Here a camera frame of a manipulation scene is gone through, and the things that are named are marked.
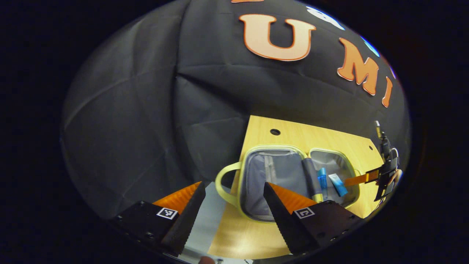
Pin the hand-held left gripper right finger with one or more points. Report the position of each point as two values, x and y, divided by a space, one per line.
278 216

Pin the black backdrop cloth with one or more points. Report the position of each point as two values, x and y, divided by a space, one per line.
128 128

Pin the light blue skincare tube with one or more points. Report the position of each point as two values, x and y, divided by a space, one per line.
339 185

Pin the blue skincare bottle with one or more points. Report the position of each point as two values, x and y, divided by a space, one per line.
322 182

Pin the cream yellow suitcase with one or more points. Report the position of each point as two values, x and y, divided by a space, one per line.
278 168

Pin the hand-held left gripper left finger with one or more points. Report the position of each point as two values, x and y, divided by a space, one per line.
188 216

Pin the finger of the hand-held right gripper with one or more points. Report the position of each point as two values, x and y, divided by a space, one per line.
361 178

